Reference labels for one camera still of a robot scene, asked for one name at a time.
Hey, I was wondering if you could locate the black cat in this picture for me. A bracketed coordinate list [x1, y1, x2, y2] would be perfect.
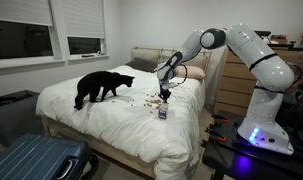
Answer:
[75, 71, 134, 110]

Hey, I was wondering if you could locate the white quilted duvet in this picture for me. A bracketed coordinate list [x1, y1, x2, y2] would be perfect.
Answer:
[36, 65, 205, 180]

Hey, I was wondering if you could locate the camera on dresser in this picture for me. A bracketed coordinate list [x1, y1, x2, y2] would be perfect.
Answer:
[254, 31, 271, 37]

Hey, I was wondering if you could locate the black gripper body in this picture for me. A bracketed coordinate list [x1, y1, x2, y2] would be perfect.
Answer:
[159, 88, 171, 102]

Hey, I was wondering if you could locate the black robot table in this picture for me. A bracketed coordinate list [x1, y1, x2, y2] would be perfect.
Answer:
[202, 110, 303, 180]

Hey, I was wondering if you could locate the orange handled clamp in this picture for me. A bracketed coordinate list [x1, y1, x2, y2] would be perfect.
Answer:
[211, 114, 230, 123]

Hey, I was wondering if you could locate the dark grey ottoman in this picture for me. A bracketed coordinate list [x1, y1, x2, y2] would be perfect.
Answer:
[0, 90, 44, 147]

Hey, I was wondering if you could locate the blue hard suitcase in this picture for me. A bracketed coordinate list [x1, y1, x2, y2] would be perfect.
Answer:
[0, 133, 99, 180]

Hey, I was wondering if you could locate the pink pillow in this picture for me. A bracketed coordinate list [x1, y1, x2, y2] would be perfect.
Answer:
[177, 65, 205, 80]

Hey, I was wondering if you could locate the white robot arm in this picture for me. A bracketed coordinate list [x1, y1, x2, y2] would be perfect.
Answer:
[157, 23, 294, 155]

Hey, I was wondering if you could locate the white window blind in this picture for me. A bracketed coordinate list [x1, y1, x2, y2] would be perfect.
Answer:
[0, 0, 53, 26]
[62, 0, 105, 38]

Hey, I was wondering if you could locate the dark grey pillow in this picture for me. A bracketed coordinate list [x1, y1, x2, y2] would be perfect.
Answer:
[127, 58, 157, 73]

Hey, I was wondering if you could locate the wooden dresser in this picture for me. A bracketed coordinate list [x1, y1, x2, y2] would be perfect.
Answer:
[213, 47, 303, 115]

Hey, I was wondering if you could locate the black clamp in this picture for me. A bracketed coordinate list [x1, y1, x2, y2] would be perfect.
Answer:
[205, 127, 226, 142]

